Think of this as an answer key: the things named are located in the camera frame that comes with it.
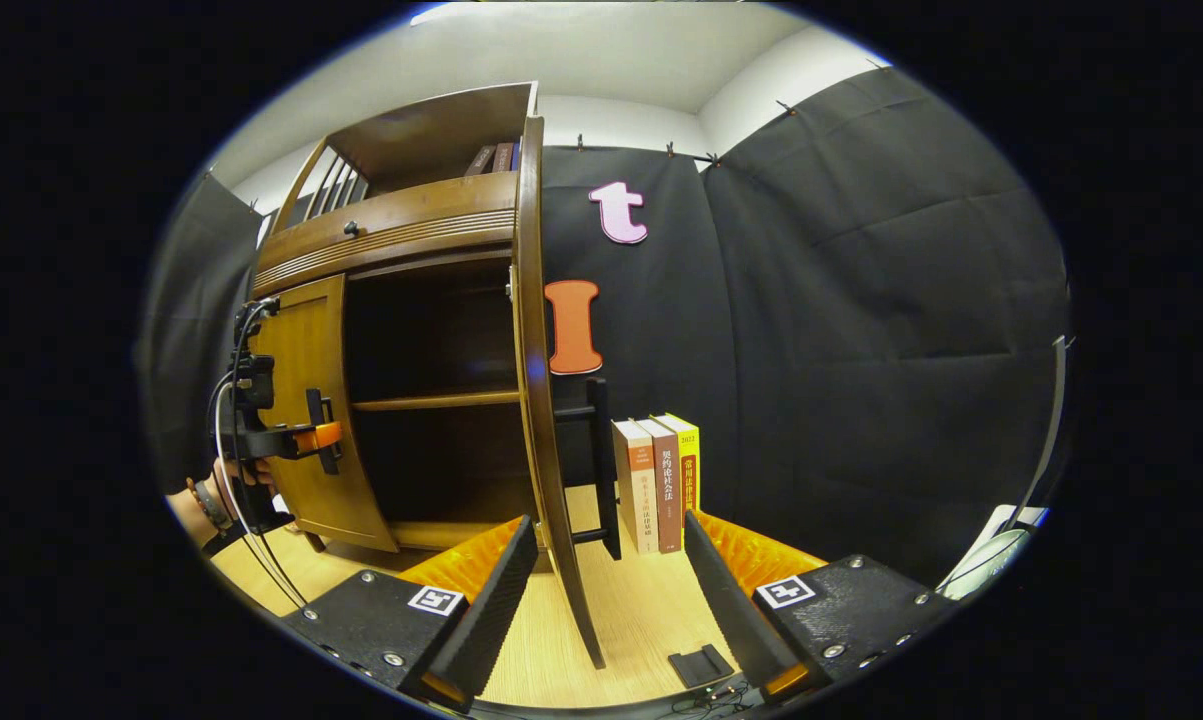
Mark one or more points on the white metal pole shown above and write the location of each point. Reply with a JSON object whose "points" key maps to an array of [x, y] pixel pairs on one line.
{"points": [[1056, 420]]}

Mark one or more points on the wooden shoe cabinet door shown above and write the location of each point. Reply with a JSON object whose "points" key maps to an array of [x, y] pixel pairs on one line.
{"points": [[533, 300], [306, 340]]}

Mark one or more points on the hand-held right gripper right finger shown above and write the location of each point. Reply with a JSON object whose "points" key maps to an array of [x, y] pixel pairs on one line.
{"points": [[726, 600]]}

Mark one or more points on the wooden double-door shoe cabinet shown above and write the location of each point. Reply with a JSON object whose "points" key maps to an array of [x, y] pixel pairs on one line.
{"points": [[431, 130]]}

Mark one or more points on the dark wrist band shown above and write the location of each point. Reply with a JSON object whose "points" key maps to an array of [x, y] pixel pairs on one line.
{"points": [[211, 505]]}

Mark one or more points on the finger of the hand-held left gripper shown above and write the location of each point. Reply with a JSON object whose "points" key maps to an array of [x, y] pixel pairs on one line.
{"points": [[286, 442]]}

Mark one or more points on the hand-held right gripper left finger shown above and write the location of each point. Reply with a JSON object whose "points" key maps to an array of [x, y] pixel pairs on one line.
{"points": [[491, 600]]}

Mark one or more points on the white and orange book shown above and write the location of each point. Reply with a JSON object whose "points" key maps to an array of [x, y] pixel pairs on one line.
{"points": [[631, 490]]}

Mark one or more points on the large ceiling light panel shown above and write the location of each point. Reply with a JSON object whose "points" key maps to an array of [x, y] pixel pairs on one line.
{"points": [[451, 13]]}

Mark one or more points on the round white base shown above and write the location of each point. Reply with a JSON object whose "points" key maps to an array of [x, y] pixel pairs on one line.
{"points": [[991, 560]]}

